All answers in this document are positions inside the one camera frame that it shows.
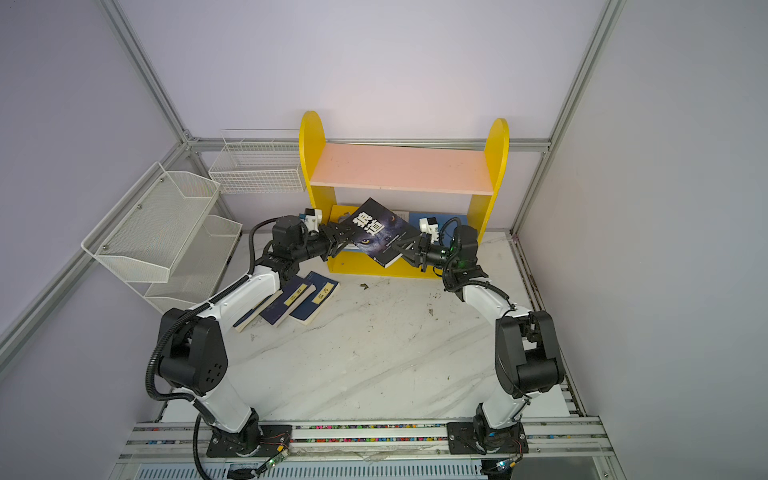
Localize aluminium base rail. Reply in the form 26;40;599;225
110;417;625;479

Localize white portfolio book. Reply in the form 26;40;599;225
392;210;410;223

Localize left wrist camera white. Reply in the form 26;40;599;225
299;208;323;232

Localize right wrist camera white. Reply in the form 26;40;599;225
418;217;441;244

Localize white mesh two-tier rack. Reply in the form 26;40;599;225
81;163;242;313

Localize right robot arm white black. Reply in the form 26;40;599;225
394;225;565;461

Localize black wolf cover book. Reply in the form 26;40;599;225
342;198;420;268

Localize white wire basket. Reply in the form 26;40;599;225
208;139;305;194

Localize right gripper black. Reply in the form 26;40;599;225
391;238;458;273

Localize yellow cartoon cover book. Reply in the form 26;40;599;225
329;205;357;241

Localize navy book yellow label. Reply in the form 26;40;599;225
259;276;316;327
232;290;282;332
290;271;339;325

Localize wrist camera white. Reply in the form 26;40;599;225
418;217;441;244
299;208;323;232

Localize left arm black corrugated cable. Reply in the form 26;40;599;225
145;215;283;480

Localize yellow bookshelf pink blue shelves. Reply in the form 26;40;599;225
299;111;510;279

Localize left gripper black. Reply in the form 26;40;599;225
293;221;356;263

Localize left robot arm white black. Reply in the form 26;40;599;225
144;215;351;457

